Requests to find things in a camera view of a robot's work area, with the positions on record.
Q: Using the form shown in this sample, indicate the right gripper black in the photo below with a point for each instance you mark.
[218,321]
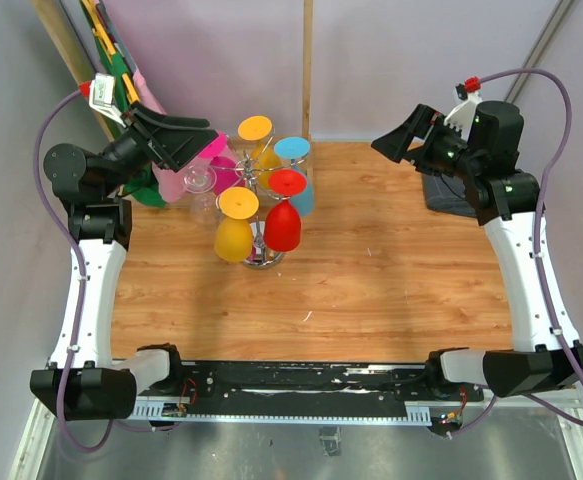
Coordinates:
[395,144]

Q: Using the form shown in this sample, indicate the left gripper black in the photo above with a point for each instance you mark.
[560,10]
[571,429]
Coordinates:
[176,139]

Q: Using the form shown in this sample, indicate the clear wine glass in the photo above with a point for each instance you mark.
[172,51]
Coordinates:
[200,180]

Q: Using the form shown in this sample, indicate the pink plastic wine glass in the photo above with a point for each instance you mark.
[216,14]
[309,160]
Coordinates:
[223,162]

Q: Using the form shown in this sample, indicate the yellow wine glass back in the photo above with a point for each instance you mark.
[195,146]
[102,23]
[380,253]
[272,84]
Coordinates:
[259,130]

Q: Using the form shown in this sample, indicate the yellow wine glass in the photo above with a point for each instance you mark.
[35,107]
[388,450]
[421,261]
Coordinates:
[259,130]
[234,237]

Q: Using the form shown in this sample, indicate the blue plastic wine glass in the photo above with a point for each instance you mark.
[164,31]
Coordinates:
[294,150]

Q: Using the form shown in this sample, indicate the red plastic wine glass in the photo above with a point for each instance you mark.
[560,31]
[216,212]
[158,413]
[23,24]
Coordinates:
[283,223]

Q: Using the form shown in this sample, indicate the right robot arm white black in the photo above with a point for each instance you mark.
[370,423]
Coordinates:
[546,349]

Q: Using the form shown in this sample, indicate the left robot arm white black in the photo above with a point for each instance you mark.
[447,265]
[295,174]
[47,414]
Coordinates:
[80,380]

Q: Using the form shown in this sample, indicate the pink shirt on hanger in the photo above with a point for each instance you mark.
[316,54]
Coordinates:
[170,184]

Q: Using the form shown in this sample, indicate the dark grey folded cloth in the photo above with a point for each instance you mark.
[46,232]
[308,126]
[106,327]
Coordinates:
[446,195]

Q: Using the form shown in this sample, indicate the yellow clothes hanger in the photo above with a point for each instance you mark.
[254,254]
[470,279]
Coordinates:
[114,56]

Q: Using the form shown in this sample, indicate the wooden clothes stand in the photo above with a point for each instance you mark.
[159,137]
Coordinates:
[57,23]

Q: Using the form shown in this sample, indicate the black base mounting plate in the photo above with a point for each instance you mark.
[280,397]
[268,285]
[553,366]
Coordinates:
[303,393]

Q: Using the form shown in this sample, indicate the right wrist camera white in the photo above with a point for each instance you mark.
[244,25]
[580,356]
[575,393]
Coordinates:
[462,115]

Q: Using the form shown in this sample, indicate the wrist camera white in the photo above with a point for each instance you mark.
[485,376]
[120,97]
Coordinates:
[101,98]
[462,115]

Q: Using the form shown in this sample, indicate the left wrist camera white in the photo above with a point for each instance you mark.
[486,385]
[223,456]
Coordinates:
[101,98]

